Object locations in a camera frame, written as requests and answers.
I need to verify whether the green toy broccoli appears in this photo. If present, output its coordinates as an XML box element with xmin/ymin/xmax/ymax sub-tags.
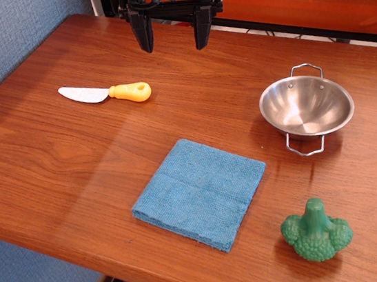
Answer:
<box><xmin>281</xmin><ymin>198</ymin><xmax>354</xmax><ymax>262</ymax></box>

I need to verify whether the silver metal bowl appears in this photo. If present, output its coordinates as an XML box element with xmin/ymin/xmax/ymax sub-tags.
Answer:
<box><xmin>259</xmin><ymin>63</ymin><xmax>355</xmax><ymax>157</ymax></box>

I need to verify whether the blue folded cloth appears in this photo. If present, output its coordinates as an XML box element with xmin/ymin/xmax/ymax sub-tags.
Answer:
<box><xmin>132</xmin><ymin>139</ymin><xmax>266</xmax><ymax>252</ymax></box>

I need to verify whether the yellow handled toy knife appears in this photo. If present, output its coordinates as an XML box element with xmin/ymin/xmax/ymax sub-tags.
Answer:
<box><xmin>57</xmin><ymin>82</ymin><xmax>152</xmax><ymax>103</ymax></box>

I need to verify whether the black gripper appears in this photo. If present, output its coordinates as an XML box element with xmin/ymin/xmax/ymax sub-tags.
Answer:
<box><xmin>119</xmin><ymin>0</ymin><xmax>223</xmax><ymax>53</ymax></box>

